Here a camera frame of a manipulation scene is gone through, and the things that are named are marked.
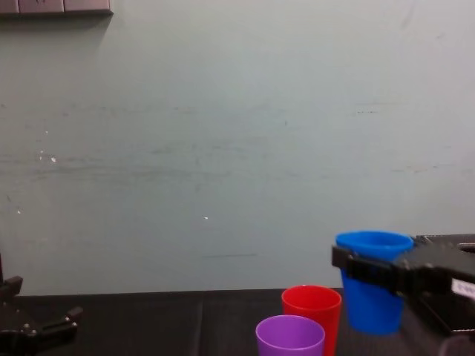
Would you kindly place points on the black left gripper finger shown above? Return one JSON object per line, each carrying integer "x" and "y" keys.
{"x": 61, "y": 320}
{"x": 11, "y": 287}

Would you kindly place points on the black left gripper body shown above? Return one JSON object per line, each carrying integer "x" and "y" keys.
{"x": 18, "y": 343}

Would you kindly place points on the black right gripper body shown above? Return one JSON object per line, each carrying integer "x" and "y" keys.
{"x": 438, "y": 282}

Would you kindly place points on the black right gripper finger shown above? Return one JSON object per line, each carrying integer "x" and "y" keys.
{"x": 438, "y": 240}
{"x": 371, "y": 270}

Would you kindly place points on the blue plastic cup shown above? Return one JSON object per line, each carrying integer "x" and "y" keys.
{"x": 371, "y": 315}

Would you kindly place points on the red plastic cup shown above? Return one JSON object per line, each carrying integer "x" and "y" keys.
{"x": 311, "y": 304}

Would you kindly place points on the black table cloth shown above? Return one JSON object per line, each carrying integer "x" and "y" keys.
{"x": 167, "y": 322}

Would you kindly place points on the purple plastic cup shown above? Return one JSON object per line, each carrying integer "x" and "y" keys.
{"x": 289, "y": 341}

